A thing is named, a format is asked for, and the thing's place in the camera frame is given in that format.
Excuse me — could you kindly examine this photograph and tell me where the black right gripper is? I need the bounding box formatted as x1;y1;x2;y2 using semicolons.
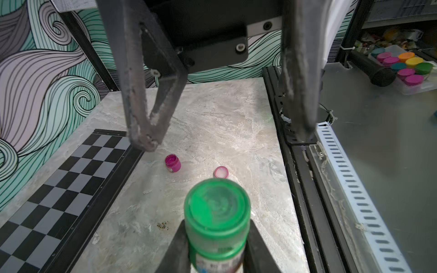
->
97;1;331;152

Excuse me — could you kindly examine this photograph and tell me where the paint jar set tray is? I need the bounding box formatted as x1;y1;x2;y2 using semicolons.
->
349;45;437;95

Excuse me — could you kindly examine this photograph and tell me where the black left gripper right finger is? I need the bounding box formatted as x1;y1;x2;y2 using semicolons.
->
243;220;276;273

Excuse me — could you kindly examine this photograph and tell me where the black white chessboard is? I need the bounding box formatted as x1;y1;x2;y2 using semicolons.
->
1;129;143;273

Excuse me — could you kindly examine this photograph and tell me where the green paint jar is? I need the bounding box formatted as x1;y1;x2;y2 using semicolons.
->
184;178;251;273

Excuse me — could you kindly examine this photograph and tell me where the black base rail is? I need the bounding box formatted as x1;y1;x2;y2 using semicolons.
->
262;67;357;273

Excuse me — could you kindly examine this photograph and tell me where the pink jar lid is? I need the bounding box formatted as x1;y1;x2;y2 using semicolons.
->
213;166;229;179

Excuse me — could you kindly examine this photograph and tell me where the purple paint jar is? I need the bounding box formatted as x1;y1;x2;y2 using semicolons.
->
165;154;182;173

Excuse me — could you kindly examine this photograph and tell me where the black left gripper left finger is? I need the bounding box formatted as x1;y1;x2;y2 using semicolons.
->
162;222;191;273

